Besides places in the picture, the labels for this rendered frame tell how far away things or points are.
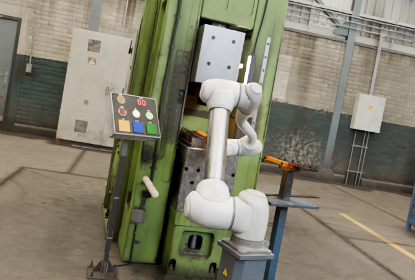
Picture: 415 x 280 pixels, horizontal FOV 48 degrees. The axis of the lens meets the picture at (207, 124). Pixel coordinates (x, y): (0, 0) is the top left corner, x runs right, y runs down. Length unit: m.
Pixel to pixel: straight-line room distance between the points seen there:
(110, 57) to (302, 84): 3.94
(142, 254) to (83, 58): 5.59
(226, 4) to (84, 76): 5.43
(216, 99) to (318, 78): 7.71
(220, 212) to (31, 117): 7.52
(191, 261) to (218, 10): 1.79
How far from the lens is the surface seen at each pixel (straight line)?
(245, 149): 2.86
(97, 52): 8.56
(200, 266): 3.42
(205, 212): 2.11
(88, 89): 8.56
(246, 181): 3.55
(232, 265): 2.21
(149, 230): 3.46
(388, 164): 10.83
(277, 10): 3.58
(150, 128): 2.99
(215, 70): 3.23
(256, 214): 2.16
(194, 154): 3.18
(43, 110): 9.33
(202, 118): 3.72
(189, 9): 3.37
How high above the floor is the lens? 1.26
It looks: 3 degrees down
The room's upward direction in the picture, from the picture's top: 10 degrees clockwise
